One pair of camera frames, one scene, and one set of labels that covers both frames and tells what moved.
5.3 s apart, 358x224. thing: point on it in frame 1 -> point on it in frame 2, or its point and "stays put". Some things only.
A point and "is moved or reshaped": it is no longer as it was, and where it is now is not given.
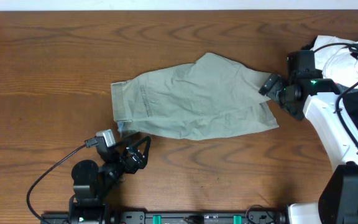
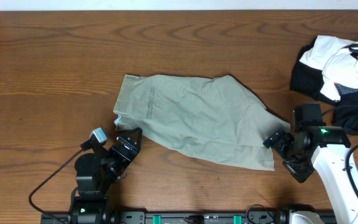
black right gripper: x=274 y=92 -> x=278 y=141
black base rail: x=165 y=218 stays put
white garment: x=353 y=64 stays put
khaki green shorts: x=211 y=98 is moved or reshaped
